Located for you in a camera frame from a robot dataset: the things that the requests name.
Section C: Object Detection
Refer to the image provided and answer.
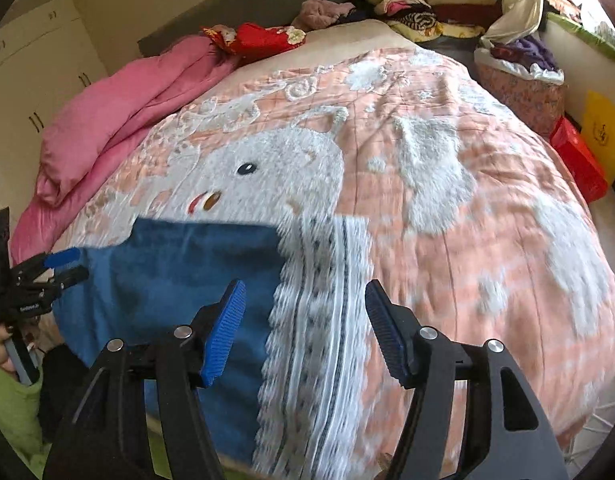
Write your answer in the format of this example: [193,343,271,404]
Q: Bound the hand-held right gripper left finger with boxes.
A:
[42,279,248,480]

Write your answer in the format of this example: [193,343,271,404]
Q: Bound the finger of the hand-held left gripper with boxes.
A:
[44,247,82,271]
[52,266,91,290]

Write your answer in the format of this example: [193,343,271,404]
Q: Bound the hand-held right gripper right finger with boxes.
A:
[365,279,571,480]

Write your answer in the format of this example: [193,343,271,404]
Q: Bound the blue denim pants lace trim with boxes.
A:
[52,214,375,480]

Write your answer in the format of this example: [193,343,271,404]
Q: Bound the person's left forearm green sleeve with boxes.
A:
[0,357,46,466]

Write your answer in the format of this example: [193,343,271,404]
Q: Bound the pink white fluffy blanket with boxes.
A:
[10,19,615,480]

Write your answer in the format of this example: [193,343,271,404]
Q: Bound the pink quilt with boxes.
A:
[10,35,238,266]

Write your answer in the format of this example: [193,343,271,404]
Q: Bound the white wardrobe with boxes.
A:
[0,0,109,223]

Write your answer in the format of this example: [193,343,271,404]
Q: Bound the red box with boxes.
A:
[550,117,609,204]

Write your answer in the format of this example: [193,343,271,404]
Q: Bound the floral storage box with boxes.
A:
[475,35,571,138]

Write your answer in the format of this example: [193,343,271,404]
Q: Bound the red patterned cloth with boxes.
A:
[202,22,308,58]

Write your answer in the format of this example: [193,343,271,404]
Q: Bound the yellow bag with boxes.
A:
[580,91,615,184]

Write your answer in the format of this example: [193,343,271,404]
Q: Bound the grey headboard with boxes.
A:
[138,0,381,59]

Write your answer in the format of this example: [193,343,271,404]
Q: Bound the purple clothes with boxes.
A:
[490,35,559,75]

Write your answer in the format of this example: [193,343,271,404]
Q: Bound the mauve crumpled cloth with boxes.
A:
[292,0,357,32]

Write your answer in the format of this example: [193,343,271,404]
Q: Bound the cream curtain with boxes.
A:
[480,0,555,45]

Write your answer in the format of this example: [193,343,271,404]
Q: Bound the green windowsill cloth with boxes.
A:
[546,10,615,67]

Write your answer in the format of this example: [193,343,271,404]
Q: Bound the orange floral cloth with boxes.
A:
[543,0,584,18]

